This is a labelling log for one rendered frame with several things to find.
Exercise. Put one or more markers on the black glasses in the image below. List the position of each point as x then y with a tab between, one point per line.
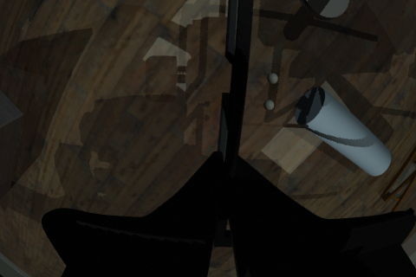
237	51

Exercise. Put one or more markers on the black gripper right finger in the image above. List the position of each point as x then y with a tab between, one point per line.
273	236

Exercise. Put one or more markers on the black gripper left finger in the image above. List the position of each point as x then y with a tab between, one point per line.
174	241

